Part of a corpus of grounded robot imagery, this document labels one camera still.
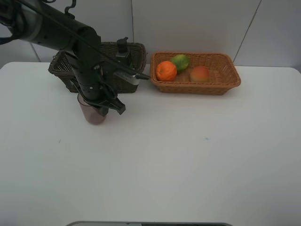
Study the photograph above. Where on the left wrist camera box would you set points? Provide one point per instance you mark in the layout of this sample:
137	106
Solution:
112	73

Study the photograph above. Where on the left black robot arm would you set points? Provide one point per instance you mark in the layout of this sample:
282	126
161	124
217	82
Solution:
35	21

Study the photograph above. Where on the translucent purple plastic cup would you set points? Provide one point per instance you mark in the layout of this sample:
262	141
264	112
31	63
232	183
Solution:
89	112

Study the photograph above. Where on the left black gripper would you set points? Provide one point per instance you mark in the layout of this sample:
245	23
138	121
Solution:
94	89

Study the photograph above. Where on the dark green pump bottle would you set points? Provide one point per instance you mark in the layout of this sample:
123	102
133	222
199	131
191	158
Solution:
123	54

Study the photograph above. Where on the orange tangerine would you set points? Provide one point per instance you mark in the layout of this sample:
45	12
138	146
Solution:
166	71

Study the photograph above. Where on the green lime fruit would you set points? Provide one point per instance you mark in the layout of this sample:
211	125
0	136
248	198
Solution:
181	61

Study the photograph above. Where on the red yellow peach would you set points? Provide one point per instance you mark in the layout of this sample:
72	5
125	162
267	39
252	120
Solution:
199	74

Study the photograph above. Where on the light orange wicker basket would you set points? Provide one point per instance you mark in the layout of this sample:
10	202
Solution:
222	74

